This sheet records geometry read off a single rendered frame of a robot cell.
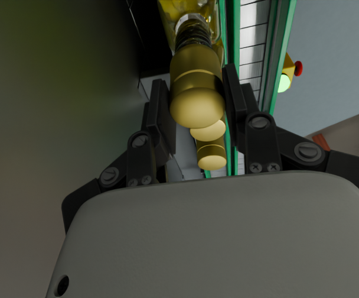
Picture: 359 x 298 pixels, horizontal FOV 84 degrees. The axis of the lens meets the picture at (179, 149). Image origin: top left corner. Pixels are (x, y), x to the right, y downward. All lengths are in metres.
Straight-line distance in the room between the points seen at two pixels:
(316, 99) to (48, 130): 1.04
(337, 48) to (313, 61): 0.08
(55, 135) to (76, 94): 0.05
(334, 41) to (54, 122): 0.89
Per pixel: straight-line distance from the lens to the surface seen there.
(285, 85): 0.59
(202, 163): 0.23
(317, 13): 0.86
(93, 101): 0.24
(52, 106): 0.20
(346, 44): 0.97
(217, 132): 0.19
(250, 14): 0.45
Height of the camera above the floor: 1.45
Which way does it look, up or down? 36 degrees down
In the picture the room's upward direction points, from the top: 180 degrees counter-clockwise
